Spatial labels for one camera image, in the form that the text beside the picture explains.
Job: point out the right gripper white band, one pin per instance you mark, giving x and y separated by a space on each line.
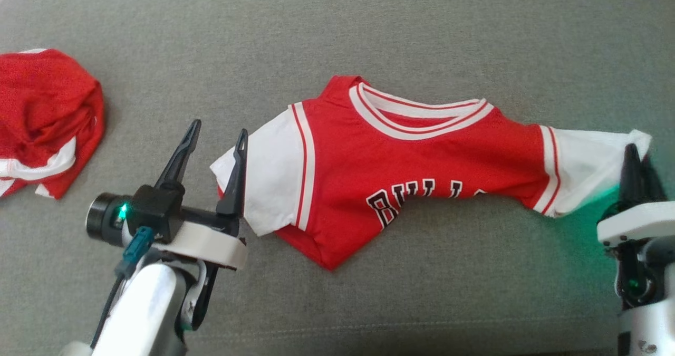
638 221

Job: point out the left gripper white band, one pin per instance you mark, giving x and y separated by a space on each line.
211 242

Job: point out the red shorts with white stripes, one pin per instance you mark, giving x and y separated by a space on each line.
47 97

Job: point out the red white Bulls jersey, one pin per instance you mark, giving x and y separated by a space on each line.
422 161

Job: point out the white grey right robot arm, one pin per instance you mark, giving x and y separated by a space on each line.
651 324

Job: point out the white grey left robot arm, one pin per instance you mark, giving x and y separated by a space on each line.
147 308

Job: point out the grey fabric sofa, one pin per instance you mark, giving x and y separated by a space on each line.
369 23

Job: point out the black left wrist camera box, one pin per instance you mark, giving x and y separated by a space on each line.
155 211

